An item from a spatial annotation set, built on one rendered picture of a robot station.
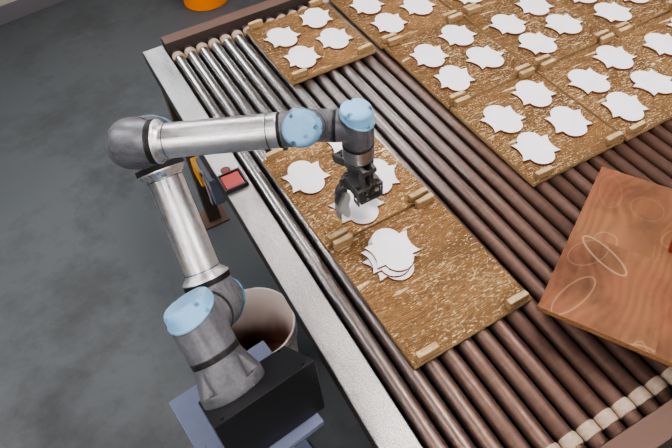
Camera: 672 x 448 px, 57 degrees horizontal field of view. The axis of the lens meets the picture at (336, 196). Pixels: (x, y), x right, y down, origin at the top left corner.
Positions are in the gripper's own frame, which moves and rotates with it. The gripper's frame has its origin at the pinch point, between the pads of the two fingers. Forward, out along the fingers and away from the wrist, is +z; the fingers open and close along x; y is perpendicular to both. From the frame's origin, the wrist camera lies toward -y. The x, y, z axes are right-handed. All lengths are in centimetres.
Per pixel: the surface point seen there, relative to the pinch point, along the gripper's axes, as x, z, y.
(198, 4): 45, 109, -295
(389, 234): 5.8, 9.2, 6.8
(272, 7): 31, 15, -119
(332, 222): -4.1, 12.2, -7.2
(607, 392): 24, 12, 68
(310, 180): -1.9, 11.9, -24.5
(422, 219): 17.5, 11.7, 5.7
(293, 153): -0.5, 13.2, -38.6
